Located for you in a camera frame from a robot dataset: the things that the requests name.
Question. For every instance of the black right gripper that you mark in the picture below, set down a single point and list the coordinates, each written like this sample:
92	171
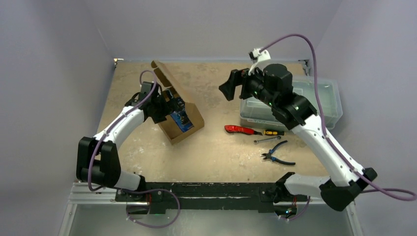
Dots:
243	84

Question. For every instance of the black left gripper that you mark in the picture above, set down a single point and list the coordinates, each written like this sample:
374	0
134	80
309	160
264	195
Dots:
161	116

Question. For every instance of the blue packaged item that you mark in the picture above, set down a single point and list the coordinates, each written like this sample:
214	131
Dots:
182	120

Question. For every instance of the brown cardboard express box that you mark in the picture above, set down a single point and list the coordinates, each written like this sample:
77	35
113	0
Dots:
173	88

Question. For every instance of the red black utility knife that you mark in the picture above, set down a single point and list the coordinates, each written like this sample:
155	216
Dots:
241	129

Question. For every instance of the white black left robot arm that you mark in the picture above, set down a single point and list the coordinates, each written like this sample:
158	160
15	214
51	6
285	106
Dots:
97	157

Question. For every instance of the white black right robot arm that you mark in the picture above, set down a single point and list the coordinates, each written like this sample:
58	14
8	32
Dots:
273	86

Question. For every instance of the yellow black screwdriver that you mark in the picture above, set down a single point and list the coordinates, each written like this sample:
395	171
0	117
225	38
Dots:
270	132

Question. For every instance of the clear plastic storage bin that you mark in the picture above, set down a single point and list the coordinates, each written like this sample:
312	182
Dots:
255	114

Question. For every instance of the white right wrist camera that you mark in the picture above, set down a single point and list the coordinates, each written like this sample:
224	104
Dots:
258	57

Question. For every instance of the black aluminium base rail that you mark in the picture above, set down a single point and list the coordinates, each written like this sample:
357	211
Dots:
264	197

